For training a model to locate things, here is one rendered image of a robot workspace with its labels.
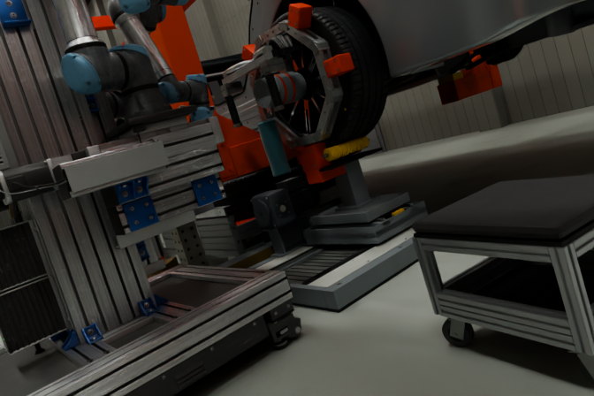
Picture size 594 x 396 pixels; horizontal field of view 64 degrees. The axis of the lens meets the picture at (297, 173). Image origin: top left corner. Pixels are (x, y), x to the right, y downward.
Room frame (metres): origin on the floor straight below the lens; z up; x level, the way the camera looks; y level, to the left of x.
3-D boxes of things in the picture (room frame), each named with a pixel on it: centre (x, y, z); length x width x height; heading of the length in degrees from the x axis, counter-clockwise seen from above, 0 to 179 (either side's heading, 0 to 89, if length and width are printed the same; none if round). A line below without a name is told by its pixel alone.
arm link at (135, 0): (1.27, 0.26, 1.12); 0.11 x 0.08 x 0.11; 142
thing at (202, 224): (3.48, 1.12, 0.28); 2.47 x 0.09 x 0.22; 37
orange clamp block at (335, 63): (1.94, -0.29, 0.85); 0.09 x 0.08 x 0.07; 37
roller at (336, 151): (2.15, -0.25, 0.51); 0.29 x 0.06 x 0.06; 127
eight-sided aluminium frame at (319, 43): (2.19, -0.10, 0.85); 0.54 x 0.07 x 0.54; 37
